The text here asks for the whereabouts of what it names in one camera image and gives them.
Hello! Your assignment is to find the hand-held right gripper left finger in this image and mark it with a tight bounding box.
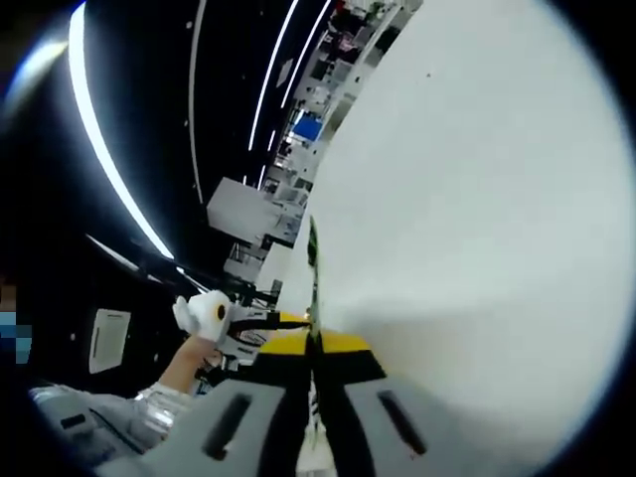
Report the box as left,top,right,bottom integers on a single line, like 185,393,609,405
168,330,319,477

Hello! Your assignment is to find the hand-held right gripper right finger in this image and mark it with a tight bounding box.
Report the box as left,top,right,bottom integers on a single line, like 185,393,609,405
312,327,478,477

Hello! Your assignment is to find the green black skincare sachet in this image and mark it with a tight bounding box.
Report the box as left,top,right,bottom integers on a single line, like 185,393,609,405
296,216,332,471

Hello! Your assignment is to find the blue storage bin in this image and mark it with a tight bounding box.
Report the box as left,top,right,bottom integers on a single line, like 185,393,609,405
291,116,327,145

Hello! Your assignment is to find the white ceiling air vent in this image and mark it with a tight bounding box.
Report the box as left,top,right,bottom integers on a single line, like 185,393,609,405
88,307,133,374

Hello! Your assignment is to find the wide bright ceiling light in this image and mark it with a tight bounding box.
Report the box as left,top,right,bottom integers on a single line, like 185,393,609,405
67,4,176,260

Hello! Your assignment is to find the long ceiling light strip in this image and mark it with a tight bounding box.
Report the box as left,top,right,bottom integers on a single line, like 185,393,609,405
245,0,333,150
187,0,209,205

